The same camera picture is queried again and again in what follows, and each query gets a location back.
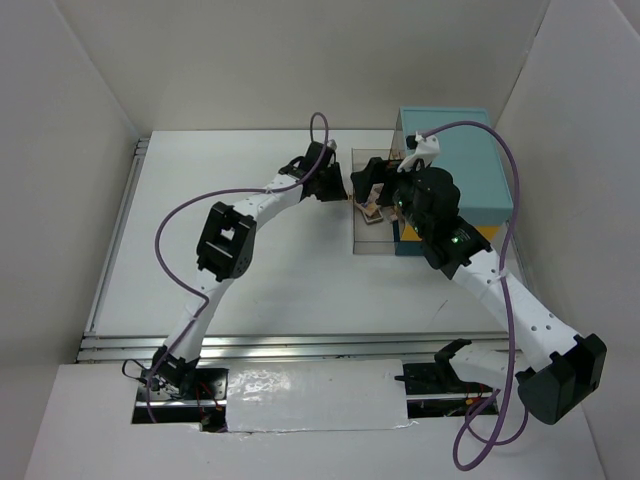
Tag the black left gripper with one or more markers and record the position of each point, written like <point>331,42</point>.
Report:
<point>339,191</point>

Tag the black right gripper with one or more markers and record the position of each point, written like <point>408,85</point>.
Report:
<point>377,171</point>

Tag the long eyeshadow palette horizontal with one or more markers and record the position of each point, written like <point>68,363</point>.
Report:
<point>370,216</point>

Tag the clear lowest wide drawer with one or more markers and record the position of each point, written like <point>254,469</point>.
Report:
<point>370,237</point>

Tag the colourful small eyeshadow palette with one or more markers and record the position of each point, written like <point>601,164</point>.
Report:
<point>373,196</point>

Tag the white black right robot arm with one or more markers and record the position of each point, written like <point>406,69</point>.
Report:
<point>560,368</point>

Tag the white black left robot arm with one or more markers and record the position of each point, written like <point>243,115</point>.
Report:
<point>224,253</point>

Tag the teal yellow drawer cabinet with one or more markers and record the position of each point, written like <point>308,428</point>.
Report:
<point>470,155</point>

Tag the white foam front panel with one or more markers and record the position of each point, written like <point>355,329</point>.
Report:
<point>328,395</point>

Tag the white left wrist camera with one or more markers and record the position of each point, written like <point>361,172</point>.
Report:
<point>331,145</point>

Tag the aluminium table frame rails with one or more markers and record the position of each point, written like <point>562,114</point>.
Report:
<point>310,291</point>

